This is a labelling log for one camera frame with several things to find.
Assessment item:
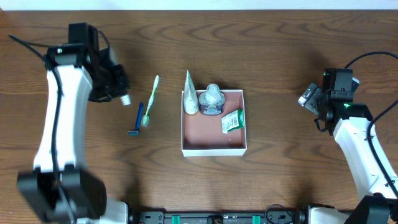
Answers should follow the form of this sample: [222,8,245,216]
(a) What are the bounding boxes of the green toothpaste tube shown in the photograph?
[120,94,131,106]

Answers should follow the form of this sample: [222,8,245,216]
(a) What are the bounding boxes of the white conditioner tube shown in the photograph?
[183,70,199,114]

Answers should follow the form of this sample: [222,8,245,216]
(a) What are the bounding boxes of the green soap packet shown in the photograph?
[221,109,244,134]

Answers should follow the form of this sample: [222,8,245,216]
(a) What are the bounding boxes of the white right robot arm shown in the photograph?
[296,68,397,223]

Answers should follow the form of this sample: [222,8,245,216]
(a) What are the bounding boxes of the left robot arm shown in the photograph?
[17,23,131,223]

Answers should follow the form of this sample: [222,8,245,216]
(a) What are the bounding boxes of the green white toothbrush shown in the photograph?
[141,75,159,127]

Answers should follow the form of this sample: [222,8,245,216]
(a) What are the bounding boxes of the blue disposable razor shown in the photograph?
[127,102,144,136]

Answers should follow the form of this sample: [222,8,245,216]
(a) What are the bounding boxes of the white box with pink interior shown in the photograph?
[181,90,248,157]

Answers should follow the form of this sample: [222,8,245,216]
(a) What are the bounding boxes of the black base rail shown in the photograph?
[127,204,308,224]

